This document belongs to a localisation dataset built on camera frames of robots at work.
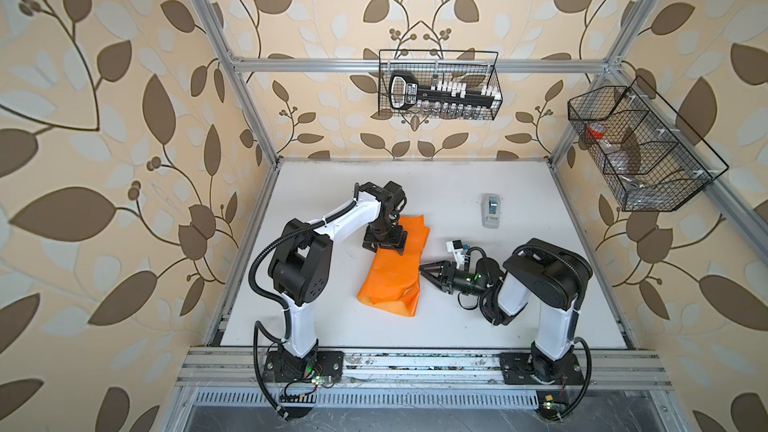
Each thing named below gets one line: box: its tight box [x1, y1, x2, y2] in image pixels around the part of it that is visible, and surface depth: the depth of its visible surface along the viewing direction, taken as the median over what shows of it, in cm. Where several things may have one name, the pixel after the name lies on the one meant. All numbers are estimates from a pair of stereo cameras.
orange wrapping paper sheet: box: [357, 215, 430, 317], surface depth 85 cm
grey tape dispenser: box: [481, 193, 501, 229], surface depth 104 cm
